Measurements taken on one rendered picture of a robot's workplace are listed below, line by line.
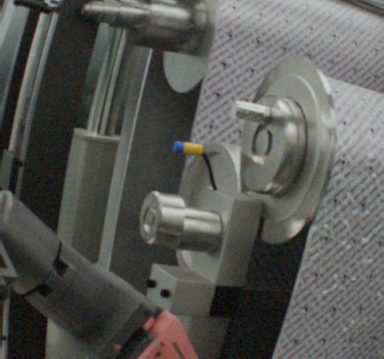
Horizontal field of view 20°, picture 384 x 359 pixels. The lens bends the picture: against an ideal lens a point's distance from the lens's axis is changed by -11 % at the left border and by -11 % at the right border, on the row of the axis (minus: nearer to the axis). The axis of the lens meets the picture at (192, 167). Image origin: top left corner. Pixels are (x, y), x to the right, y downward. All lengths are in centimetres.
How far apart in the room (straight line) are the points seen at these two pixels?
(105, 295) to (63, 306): 3
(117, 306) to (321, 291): 18
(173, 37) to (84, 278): 39
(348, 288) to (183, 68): 34
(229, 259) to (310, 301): 9
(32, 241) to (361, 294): 29
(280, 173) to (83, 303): 19
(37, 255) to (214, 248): 21
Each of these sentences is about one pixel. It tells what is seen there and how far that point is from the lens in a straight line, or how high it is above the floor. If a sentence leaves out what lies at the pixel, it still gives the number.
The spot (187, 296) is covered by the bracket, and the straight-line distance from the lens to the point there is 89.
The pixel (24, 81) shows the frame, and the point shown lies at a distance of 119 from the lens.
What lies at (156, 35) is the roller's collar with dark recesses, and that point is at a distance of 107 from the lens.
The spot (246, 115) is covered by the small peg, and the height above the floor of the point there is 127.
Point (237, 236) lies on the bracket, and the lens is 89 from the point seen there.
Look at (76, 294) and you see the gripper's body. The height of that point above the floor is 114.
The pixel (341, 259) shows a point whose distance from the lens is 86.
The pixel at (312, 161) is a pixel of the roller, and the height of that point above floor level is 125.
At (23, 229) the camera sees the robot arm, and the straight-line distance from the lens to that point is 73.
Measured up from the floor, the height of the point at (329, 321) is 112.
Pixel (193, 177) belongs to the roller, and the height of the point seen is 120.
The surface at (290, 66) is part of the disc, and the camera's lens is 89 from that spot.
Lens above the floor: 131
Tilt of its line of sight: 6 degrees down
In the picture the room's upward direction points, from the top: 12 degrees clockwise
